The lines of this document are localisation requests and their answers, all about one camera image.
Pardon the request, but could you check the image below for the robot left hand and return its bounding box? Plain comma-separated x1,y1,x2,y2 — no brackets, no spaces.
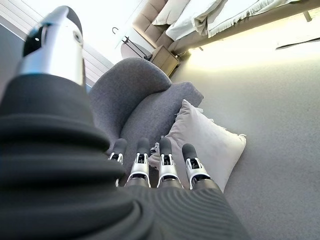
0,5,251,240

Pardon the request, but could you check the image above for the white fringed cushion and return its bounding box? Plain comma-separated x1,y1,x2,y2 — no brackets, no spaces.
148,99,247,193

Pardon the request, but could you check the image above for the grey fabric armchair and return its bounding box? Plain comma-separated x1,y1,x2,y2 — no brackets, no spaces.
88,57,205,187

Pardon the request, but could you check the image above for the light wooden nightstand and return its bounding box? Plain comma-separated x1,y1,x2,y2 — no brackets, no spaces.
151,44,181,78

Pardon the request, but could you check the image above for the beige upholstered bed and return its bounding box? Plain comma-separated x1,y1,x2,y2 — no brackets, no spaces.
132,0,320,55

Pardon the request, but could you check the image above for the white bed pillow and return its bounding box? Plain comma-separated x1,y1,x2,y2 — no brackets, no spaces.
152,0,191,26

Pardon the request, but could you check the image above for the white duvet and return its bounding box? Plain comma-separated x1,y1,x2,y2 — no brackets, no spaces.
166,0,229,41

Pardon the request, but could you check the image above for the cream fringed throw blanket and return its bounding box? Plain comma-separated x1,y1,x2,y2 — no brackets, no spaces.
194,0,320,38

